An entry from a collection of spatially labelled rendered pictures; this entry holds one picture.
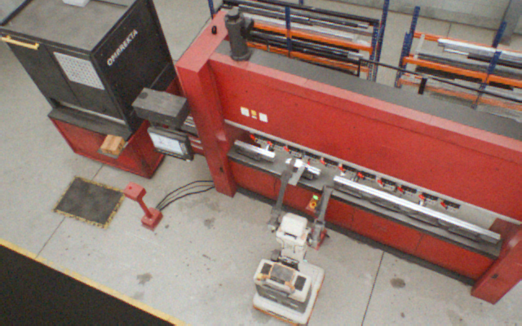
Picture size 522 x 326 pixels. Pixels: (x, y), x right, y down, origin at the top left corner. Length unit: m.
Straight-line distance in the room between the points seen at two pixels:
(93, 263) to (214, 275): 1.54
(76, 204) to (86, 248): 0.69
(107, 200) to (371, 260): 3.51
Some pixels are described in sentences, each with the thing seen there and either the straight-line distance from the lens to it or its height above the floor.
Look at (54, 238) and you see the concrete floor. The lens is 6.52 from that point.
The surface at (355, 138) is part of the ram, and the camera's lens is 4.20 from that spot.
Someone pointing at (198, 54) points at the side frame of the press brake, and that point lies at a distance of 4.36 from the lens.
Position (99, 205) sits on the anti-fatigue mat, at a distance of 6.46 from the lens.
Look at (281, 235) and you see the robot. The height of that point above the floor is 1.23.
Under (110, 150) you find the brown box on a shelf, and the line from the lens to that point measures 5.49.
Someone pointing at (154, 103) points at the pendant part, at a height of 1.95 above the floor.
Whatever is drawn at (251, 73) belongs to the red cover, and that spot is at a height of 2.27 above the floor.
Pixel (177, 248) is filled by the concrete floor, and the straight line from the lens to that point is 5.82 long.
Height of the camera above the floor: 5.14
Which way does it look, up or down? 54 degrees down
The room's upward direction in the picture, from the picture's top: 10 degrees counter-clockwise
